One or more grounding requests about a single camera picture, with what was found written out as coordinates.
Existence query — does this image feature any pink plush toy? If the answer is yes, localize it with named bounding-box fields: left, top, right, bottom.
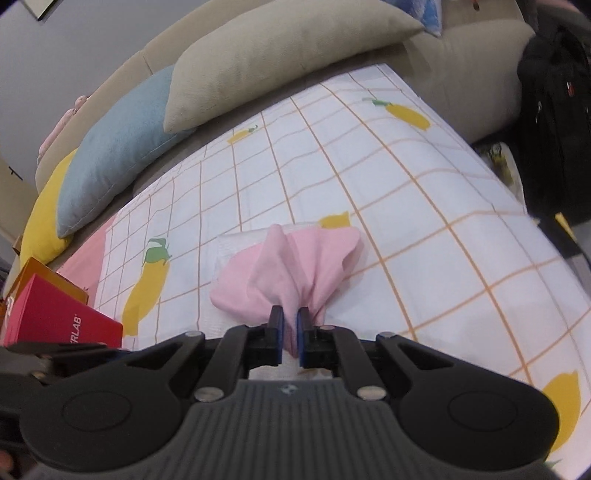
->
left=37, top=95, right=91, bottom=160

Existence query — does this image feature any black backpack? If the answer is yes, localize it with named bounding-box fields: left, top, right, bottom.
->
left=516, top=9, right=591, bottom=228

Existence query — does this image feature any blue patterned cushion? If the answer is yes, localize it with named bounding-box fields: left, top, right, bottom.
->
left=416, top=0, right=447, bottom=36

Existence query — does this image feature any yellow pillow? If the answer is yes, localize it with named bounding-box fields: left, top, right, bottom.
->
left=19, top=148, right=80, bottom=269

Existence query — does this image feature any white printed bag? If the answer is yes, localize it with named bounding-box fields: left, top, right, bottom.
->
left=475, top=140, right=523, bottom=195

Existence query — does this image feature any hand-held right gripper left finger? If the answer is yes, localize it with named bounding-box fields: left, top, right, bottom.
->
left=124, top=305, right=285, bottom=400

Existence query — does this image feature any picture frame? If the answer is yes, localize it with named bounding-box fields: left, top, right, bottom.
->
left=23, top=0, right=64, bottom=22

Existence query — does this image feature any beige sofa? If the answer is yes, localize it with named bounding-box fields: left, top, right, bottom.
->
left=34, top=0, right=537, bottom=200

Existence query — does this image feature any orange cardboard box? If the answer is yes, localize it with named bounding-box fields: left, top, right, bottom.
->
left=6, top=257, right=89, bottom=306

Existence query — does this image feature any pink sheet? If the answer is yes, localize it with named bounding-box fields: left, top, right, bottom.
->
left=55, top=216, right=117, bottom=306

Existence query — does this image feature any beige pillow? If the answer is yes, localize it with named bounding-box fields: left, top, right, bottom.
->
left=164, top=0, right=426, bottom=134

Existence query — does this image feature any clear box with red lid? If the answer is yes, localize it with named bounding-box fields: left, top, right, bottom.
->
left=2, top=273, right=124, bottom=350

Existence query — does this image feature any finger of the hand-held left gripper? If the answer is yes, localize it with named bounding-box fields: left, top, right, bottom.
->
left=0, top=342, right=136, bottom=387

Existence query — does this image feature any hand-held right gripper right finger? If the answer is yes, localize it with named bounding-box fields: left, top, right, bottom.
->
left=295, top=306, right=456, bottom=400

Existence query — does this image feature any pink cloth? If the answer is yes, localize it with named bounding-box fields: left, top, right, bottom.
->
left=210, top=224, right=363, bottom=359

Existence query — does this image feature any checked lemon-print bed sheet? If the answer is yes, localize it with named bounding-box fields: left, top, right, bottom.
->
left=95, top=62, right=591, bottom=468

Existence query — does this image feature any light blue pillow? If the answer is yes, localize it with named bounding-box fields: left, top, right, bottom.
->
left=55, top=64, right=200, bottom=239

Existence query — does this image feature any white cloth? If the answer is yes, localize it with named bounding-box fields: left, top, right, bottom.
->
left=198, top=222, right=338, bottom=380

